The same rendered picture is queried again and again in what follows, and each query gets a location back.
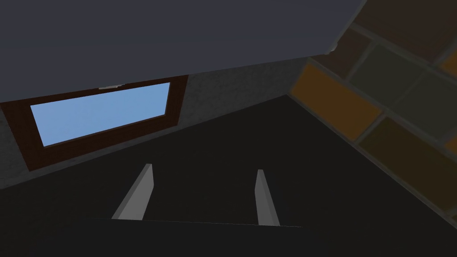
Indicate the brown framed window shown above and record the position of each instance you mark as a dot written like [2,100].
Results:
[100,114]

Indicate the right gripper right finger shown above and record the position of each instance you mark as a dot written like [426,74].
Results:
[266,203]

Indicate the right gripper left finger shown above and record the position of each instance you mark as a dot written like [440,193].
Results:
[137,200]

